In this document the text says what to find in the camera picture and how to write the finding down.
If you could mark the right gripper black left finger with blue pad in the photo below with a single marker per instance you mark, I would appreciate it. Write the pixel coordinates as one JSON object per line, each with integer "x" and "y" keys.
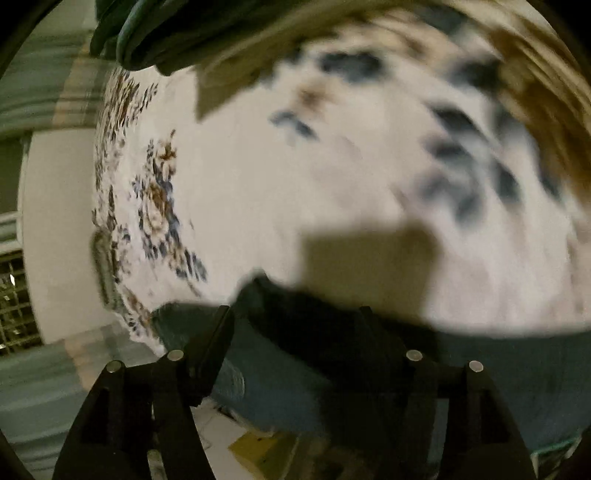
{"x": 130, "y": 411}

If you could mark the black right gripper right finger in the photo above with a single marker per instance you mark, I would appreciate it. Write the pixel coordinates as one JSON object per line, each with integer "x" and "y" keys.
{"x": 461, "y": 405}

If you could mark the dark blue denim jeans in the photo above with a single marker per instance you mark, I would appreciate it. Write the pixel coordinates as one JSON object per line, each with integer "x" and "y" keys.
{"x": 299, "y": 363}

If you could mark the floral white bedspread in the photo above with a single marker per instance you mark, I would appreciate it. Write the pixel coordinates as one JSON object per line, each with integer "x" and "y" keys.
{"x": 427, "y": 159}

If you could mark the grey striped curtain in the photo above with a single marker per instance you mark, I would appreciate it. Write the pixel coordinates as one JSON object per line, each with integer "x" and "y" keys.
{"x": 52, "y": 83}

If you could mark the dark green blanket pile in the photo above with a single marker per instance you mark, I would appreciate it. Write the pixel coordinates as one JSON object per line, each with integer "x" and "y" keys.
{"x": 171, "y": 35}

